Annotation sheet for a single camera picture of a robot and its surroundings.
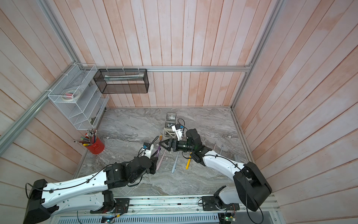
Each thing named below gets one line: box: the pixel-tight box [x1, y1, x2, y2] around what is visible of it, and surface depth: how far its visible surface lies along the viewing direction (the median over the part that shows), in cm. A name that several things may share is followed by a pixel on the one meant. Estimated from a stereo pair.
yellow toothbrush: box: [185, 155, 192, 170], surface depth 89 cm
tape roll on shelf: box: [61, 90, 81, 102], surface depth 74 cm
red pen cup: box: [85, 137, 105, 155], surface depth 90 cm
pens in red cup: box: [73, 128, 98, 147], surface depth 87 cm
